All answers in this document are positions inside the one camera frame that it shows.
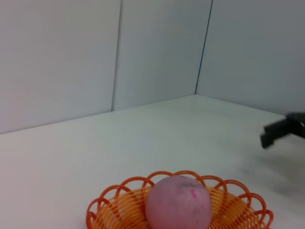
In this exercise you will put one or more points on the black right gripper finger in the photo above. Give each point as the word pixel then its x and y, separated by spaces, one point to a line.
pixel 276 125
pixel 267 140

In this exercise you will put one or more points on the pink peach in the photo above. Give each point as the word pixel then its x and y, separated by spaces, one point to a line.
pixel 178 205

